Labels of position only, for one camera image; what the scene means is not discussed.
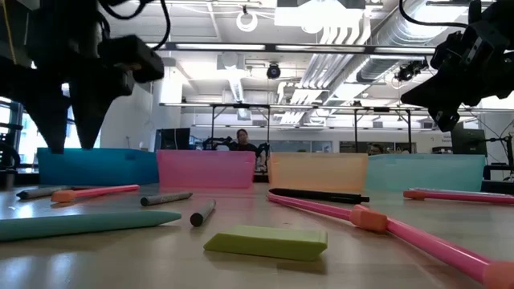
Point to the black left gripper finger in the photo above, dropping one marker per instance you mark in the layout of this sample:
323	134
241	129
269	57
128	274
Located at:
44	108
96	104

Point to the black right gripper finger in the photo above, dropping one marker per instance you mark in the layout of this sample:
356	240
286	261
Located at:
443	118
445	93

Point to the pink pencil with orange eraser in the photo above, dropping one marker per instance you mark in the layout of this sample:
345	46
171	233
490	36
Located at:
100	191
313	208
441	249
458	196

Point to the grey crayon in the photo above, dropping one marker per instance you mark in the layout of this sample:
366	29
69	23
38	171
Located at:
202	212
164	198
40	192

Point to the teal pen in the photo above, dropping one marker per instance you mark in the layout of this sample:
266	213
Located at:
80	225

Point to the black pen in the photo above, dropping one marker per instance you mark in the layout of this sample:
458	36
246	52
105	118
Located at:
321	196

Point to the black background robot arm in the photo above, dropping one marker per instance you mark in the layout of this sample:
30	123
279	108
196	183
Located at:
263	154
219	141

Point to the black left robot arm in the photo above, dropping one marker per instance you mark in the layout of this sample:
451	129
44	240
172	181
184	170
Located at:
60	12

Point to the black computer monitor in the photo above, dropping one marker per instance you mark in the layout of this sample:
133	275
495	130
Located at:
172	139
467	141

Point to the large office window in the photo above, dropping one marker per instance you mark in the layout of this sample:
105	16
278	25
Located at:
32	140

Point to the teal plastic bin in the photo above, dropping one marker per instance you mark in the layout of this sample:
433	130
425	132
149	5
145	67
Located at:
425	172

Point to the blue plastic bin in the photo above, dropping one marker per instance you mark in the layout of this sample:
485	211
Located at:
100	166

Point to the person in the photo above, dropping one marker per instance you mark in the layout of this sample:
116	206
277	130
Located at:
375	149
243	138

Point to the black equipment stand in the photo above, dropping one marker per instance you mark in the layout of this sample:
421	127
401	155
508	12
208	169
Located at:
510	156

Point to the pink plastic bin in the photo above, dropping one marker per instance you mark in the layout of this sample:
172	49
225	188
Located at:
205	168

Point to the orange plastic bin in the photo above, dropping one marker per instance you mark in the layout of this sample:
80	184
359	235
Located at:
317	172

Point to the black overhead light bar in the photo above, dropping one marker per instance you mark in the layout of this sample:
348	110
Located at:
281	48

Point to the yellow-green eraser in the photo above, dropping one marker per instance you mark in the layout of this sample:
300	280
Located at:
265	243

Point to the black ceiling-mounted camera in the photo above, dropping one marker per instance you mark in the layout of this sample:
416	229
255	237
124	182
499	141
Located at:
407	72

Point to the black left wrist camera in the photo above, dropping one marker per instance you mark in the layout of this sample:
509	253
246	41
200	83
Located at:
136	56

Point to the silver ventilation duct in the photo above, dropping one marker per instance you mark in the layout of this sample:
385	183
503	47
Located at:
401	36

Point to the black background rig frame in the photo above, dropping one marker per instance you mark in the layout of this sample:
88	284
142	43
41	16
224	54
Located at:
356	128
241	106

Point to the black dome overhead camera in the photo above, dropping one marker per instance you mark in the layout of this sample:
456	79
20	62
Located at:
273	71

